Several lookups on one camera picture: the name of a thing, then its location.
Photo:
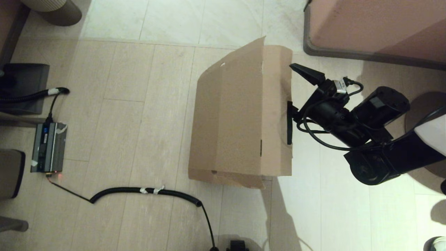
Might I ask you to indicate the dark grey square box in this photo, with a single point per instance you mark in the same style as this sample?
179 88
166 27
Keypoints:
24 76

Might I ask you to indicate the brown cardboard shoe box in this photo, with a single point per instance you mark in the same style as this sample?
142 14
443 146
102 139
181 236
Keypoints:
237 115

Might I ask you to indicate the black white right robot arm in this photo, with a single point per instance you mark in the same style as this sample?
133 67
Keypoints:
383 164

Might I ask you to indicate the grey round robot part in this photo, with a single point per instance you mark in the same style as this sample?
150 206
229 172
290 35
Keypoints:
437 244

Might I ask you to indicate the beige ribbed round stool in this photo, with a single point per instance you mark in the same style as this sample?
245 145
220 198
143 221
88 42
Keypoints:
66 15

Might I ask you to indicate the round brown table base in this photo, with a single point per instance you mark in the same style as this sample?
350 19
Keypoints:
428 103

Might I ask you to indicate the robot base chassis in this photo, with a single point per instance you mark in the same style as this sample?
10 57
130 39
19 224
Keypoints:
237 246

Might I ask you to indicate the brown wooden furniture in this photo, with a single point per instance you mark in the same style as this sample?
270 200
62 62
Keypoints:
8 24

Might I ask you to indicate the brown stool black rim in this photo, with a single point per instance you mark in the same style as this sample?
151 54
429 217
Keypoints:
10 172

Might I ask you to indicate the grey power inverter box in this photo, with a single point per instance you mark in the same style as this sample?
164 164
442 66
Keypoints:
48 146

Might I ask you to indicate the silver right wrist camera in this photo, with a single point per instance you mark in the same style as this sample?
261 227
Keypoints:
340 87

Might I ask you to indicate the grey furniture leg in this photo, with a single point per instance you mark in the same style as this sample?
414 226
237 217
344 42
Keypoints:
12 225

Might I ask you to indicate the pink sofa grey base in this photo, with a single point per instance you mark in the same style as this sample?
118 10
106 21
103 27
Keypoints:
376 24

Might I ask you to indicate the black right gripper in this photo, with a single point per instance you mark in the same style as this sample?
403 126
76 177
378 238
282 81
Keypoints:
327 108

